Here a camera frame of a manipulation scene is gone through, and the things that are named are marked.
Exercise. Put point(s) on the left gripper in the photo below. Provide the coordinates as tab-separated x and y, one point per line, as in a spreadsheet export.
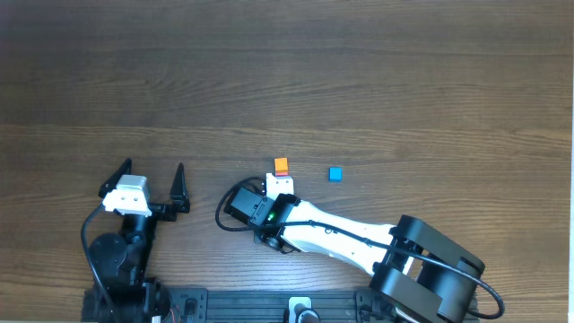
163	212

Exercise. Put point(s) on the orange cube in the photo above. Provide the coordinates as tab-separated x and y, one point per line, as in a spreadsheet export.
281	164

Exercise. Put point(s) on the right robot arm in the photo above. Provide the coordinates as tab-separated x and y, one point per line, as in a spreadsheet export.
332	253

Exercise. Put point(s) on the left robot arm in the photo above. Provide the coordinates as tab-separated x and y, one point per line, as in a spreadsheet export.
112	260

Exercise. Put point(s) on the blue cube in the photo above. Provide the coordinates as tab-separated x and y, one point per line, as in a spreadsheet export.
335	174

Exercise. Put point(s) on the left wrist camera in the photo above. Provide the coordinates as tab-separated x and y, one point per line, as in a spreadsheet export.
127	195

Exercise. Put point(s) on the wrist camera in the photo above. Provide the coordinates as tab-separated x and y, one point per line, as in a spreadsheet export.
127	195
279	184

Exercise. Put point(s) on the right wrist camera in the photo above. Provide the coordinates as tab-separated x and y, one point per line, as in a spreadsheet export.
279	184

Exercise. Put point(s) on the mounting rail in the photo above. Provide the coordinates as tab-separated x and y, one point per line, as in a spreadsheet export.
251	307

